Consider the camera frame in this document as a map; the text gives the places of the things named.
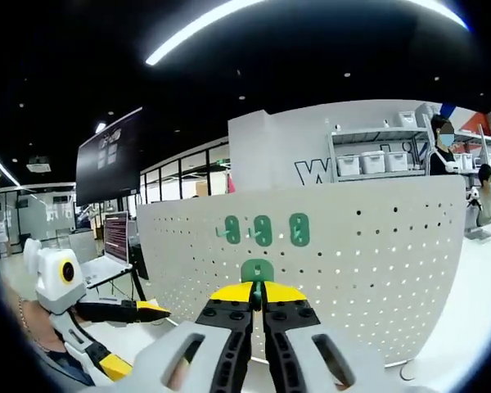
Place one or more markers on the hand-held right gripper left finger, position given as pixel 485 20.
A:
pixel 204 352

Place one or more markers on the person's left hand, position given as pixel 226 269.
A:
pixel 43 327

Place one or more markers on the green hook assembly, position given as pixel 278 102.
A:
pixel 263 231
pixel 299 229
pixel 257 271
pixel 232 230

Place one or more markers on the white storage box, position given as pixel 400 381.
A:
pixel 348 165
pixel 397 161
pixel 372 163
pixel 407 118

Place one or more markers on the white perforated mounting plate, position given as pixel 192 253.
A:
pixel 372 278

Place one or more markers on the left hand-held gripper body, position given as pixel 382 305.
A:
pixel 55 278

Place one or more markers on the open laptop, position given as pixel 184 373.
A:
pixel 110 258

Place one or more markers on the ceiling light strip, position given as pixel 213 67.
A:
pixel 200 32

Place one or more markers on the pink cloth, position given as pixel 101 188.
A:
pixel 231 183

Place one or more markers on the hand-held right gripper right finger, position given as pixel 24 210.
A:
pixel 307 352

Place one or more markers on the ceiling air conditioner unit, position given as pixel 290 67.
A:
pixel 39 168

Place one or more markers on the metal storage shelf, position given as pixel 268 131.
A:
pixel 376 135

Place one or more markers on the large black wall screen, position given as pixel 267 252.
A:
pixel 108 159

